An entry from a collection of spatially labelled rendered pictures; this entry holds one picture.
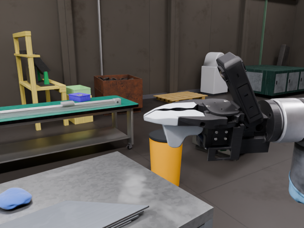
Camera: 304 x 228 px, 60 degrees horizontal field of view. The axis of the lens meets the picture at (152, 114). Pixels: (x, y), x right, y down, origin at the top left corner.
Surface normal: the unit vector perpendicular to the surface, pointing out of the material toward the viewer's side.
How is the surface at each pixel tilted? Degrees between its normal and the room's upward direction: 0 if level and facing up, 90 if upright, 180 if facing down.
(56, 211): 0
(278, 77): 90
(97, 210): 0
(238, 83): 101
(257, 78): 90
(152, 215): 0
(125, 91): 90
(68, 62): 90
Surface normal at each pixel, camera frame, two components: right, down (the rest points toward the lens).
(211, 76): -0.80, 0.15
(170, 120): -0.28, 0.36
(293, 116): 0.11, -0.10
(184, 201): 0.00, -0.97
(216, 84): 0.59, 0.20
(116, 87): 0.39, 0.23
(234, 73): 0.09, 0.43
